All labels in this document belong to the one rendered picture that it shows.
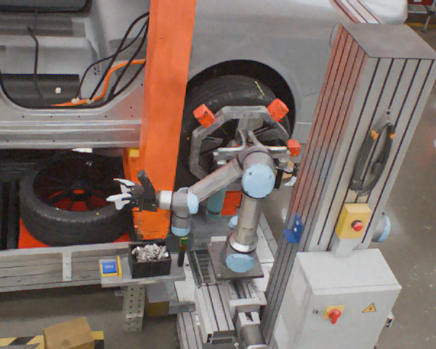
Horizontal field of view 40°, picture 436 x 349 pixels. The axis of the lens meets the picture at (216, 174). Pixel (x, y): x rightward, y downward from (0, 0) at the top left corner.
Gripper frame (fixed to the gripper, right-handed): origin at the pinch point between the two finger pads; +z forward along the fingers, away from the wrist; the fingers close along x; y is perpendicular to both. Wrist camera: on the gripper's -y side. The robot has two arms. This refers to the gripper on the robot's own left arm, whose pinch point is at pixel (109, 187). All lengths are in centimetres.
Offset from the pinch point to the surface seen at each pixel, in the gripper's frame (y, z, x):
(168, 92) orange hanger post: -24, -16, 47
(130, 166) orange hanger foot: 43, 3, 97
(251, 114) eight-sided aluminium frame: 1, -59, 95
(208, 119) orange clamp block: 4, -36, 88
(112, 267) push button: 71, 1, 40
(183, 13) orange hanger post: -61, -19, 43
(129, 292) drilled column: 86, -8, 40
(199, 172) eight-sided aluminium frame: 39, -36, 93
